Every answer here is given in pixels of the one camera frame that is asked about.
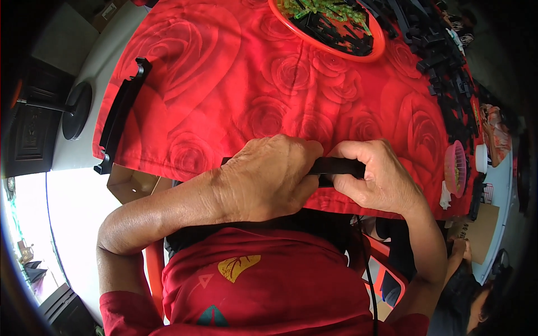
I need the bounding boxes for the white cup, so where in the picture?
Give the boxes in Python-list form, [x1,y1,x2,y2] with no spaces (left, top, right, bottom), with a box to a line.
[475,143,489,174]

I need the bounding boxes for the flat brown cardboard sheet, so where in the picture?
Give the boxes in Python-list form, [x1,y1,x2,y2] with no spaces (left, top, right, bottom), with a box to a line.
[447,203,501,265]

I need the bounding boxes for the black round stand base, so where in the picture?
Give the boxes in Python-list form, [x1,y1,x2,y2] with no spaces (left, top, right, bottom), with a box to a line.
[17,81,93,141]

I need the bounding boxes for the person's left hand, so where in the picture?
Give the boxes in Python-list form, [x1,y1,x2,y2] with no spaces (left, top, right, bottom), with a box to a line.
[214,134,324,223]

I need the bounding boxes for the black crate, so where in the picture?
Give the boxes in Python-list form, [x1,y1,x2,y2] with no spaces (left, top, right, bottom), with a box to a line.
[38,283,96,336]

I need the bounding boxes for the red rose tablecloth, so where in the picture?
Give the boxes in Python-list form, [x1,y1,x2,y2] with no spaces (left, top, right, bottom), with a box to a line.
[92,0,484,221]

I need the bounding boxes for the red basket of plastic parts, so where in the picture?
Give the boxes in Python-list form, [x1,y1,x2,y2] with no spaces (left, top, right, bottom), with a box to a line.
[268,0,386,63]

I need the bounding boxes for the person's body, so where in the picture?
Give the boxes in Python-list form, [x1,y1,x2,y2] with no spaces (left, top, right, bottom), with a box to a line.
[96,218,430,336]

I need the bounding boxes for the long black plastic handle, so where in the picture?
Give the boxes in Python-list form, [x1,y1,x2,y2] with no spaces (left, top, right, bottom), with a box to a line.
[93,57,153,176]

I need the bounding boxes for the small pink basket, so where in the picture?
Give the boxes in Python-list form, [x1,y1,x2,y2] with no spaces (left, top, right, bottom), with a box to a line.
[444,140,467,198]

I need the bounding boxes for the person's right hand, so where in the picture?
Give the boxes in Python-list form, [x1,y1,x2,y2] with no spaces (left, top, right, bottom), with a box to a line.
[327,139,426,217]

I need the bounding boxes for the short black plastic bar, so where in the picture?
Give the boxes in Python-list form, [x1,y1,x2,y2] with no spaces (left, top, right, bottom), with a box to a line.
[221,156,367,188]

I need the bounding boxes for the brown cardboard box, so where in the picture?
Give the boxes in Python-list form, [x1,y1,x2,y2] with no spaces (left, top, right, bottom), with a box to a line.
[106,163,174,205]

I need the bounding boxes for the black cable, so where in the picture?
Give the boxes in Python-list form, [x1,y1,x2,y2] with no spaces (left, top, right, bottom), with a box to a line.
[355,215,380,336]

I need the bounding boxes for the white crumpled paper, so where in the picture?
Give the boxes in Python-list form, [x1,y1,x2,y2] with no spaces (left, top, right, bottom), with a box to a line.
[439,180,453,210]

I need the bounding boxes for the dark wooden cabinet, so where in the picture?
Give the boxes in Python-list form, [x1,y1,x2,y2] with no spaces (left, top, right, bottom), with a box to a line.
[3,57,76,179]

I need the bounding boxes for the heap of black plastic parts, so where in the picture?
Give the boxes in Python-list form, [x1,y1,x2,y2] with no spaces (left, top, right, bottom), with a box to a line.
[361,0,488,221]

